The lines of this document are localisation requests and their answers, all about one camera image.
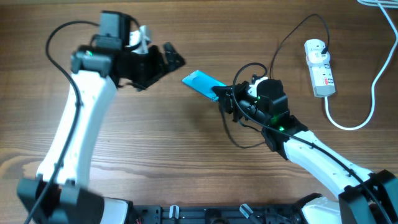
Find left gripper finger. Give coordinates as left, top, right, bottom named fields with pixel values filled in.
left=163, top=42, right=186, bottom=72
left=126, top=70, right=165, bottom=91

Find blue Galaxy smartphone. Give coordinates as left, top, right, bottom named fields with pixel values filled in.
left=182, top=70, right=226, bottom=102

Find black USB charger cable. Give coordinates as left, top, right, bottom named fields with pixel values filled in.
left=217, top=13, right=330, bottom=149

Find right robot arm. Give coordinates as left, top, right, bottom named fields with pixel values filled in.
left=211, top=78, right=397, bottom=223

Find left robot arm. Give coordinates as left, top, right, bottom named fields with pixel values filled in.
left=17, top=11, right=185, bottom=223

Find white charger plug adapter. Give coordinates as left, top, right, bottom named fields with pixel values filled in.
left=306, top=50, right=330, bottom=67

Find white power strip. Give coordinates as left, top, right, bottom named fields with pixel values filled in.
left=304, top=39, right=336, bottom=98

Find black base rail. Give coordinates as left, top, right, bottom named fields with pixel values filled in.
left=134, top=204, right=305, bottom=224

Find white power strip cord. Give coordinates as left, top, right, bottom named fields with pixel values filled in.
left=324, top=0, right=398, bottom=131

